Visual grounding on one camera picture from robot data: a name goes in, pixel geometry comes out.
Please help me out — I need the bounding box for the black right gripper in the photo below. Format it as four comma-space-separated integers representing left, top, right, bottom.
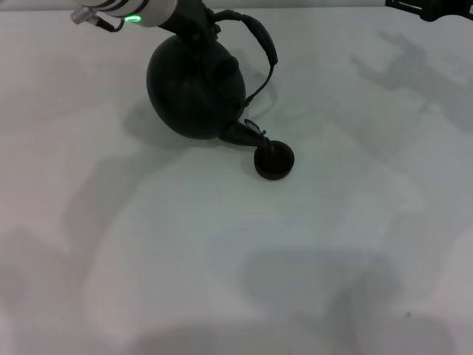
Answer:
384, 0, 473, 23

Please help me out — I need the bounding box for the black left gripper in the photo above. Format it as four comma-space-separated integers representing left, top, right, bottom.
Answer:
160, 0, 223, 75

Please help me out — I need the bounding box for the black round teapot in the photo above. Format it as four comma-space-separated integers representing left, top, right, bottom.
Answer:
146, 9, 279, 149

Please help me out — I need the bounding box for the small dark teacup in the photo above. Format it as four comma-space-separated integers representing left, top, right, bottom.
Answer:
253, 139, 296, 181

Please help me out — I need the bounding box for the metal plug with black cable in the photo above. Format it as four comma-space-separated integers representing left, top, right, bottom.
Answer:
69, 4, 126, 34

